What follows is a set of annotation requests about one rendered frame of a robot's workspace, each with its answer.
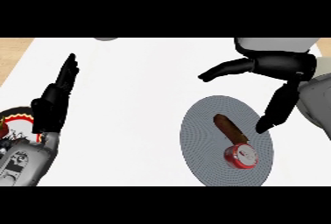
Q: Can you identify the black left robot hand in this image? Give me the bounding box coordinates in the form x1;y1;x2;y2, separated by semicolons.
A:
29;52;81;135

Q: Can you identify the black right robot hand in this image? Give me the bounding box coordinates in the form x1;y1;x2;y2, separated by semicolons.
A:
196;53;317;135

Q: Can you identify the black patterned bowl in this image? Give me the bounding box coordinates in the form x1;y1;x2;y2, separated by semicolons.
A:
0;106;44;144

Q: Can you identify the red can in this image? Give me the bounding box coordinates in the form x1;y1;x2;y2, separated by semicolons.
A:
221;143;259;171

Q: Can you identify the pale grey appliance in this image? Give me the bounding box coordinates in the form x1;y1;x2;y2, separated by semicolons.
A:
231;38;321;54

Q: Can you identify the round grey placemat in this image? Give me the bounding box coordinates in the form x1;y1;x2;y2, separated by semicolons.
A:
180;94;274;187

